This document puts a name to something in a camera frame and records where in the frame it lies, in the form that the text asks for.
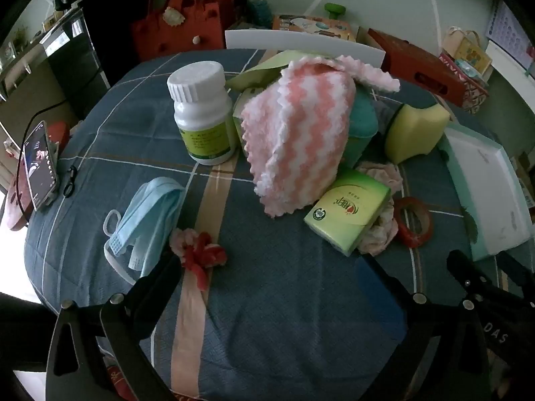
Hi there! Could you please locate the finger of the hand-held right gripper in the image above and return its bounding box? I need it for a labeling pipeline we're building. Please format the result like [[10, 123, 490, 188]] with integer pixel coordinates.
[[446, 250, 535, 297]]

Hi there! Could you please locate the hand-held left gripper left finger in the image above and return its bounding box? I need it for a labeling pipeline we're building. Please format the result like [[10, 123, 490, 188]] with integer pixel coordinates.
[[45, 252, 185, 401]]

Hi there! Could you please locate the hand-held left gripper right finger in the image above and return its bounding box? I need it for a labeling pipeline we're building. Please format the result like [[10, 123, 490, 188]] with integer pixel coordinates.
[[355, 255, 502, 401]]

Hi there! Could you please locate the pink red hair tie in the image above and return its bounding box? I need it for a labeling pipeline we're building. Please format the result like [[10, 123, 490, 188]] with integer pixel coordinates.
[[169, 228, 227, 291]]

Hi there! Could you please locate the white box with teal rim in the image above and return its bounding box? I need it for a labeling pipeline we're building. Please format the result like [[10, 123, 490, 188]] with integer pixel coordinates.
[[437, 123, 531, 262]]

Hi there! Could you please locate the blue face mask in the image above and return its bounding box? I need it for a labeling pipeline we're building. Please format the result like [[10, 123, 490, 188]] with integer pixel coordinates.
[[103, 176, 187, 280]]

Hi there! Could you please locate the pale pink cloth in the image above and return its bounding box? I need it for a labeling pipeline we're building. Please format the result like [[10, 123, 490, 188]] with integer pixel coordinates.
[[355, 161, 404, 255]]

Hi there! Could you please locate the green tissue pack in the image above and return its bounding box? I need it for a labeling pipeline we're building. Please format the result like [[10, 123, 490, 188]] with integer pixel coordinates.
[[304, 169, 392, 257]]

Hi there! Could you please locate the yellow sponge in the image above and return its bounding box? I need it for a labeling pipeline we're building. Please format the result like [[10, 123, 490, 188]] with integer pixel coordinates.
[[385, 102, 451, 163]]

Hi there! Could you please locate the pink white striped towel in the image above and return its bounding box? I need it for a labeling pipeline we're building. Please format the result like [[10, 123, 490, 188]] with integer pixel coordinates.
[[240, 54, 402, 219]]

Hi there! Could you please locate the light green cloth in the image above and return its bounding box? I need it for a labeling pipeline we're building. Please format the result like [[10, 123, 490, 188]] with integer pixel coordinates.
[[226, 52, 293, 90]]

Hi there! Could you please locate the red tape roll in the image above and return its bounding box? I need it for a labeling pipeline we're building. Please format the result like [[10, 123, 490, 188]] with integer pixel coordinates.
[[393, 196, 433, 248]]

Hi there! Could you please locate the blue plaid tablecloth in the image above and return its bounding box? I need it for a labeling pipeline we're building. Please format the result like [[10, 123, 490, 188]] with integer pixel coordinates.
[[23, 48, 535, 401]]

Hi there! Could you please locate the black clip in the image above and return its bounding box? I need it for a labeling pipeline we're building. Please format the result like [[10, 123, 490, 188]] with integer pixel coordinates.
[[63, 166, 79, 197]]

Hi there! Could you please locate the smartphone on stand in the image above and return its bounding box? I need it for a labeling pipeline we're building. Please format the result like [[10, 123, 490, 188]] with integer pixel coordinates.
[[19, 120, 59, 212]]

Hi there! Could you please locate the patterned red white box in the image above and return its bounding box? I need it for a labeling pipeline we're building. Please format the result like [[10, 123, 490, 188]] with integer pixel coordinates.
[[439, 52, 490, 114]]

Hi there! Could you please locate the teal plastic container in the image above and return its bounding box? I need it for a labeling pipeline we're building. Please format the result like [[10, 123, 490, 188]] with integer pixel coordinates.
[[340, 86, 381, 168]]

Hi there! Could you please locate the white pill bottle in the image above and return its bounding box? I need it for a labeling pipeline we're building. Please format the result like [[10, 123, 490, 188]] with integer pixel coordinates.
[[167, 61, 233, 165]]

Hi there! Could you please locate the light blue packet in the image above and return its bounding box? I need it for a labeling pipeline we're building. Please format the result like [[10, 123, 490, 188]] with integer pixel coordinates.
[[455, 59, 486, 80]]

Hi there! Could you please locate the red cardboard box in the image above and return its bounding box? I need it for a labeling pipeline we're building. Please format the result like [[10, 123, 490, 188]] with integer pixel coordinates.
[[368, 28, 466, 107]]

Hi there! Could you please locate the black appliance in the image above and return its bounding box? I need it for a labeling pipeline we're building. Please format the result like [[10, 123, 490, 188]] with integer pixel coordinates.
[[39, 6, 111, 120]]

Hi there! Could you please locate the grey counter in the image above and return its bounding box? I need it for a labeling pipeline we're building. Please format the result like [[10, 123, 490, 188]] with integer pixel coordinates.
[[0, 21, 55, 101]]

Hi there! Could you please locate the red tote bag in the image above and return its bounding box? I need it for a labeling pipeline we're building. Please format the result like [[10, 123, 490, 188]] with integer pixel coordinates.
[[131, 0, 237, 63]]

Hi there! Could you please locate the colourful toy box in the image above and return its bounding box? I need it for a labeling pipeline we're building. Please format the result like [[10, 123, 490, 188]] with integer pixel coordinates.
[[273, 14, 358, 42]]

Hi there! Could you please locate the white chair back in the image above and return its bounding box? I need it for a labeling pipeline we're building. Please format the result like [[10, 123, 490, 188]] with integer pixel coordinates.
[[225, 29, 386, 70]]

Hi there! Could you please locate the blue water bottle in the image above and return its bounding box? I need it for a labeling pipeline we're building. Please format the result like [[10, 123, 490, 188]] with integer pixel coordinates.
[[244, 0, 272, 26]]

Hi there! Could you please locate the wall calendar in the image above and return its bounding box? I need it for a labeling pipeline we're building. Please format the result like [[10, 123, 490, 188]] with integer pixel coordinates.
[[485, 0, 535, 78]]

